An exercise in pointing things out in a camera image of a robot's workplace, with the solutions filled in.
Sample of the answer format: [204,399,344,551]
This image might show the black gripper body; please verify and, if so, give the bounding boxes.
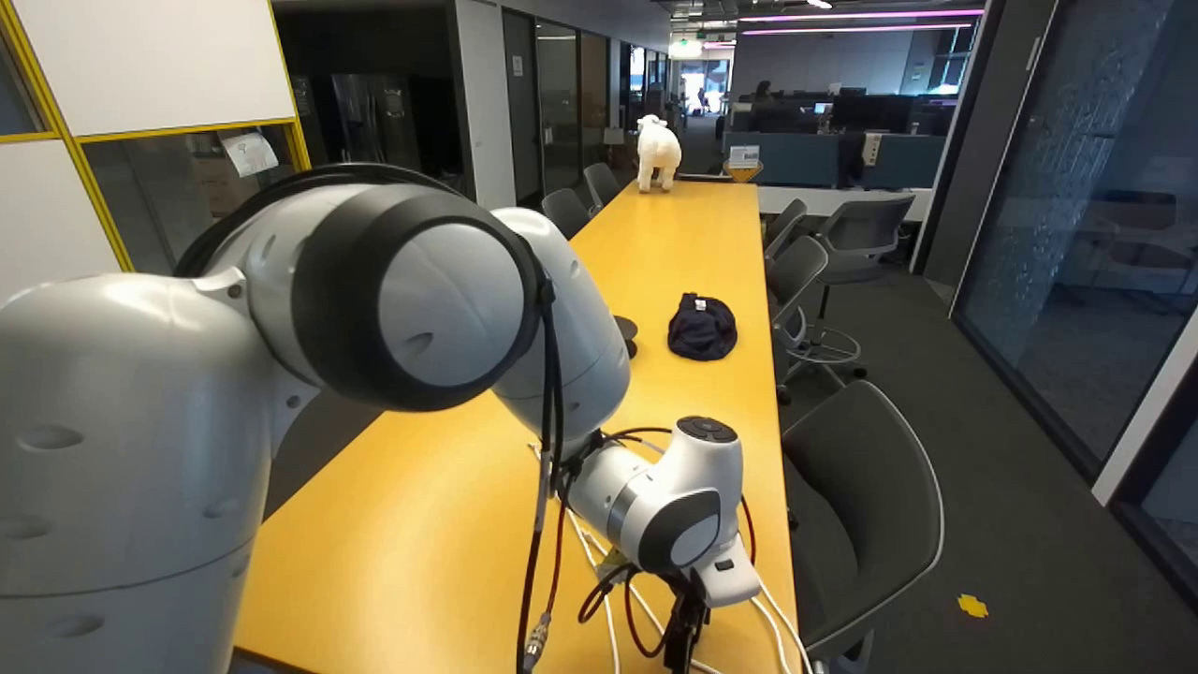
[662,568,713,674]

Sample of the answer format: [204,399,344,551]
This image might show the white rope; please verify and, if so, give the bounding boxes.
[566,504,670,674]
[696,585,817,674]

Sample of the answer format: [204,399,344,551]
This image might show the wide grey chair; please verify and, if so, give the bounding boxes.
[781,377,952,660]

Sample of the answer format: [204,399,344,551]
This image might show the black crumpled cloth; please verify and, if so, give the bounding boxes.
[666,288,739,364]

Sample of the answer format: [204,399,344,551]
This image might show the grey chair beside table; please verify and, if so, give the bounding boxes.
[539,183,592,239]
[580,159,625,209]

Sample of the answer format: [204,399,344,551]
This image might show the small grey chair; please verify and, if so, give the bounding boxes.
[817,186,919,286]

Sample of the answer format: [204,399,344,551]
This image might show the white plush toy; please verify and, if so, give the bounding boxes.
[631,111,685,197]

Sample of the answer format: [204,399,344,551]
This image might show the paper note on window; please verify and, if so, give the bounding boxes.
[217,127,283,179]

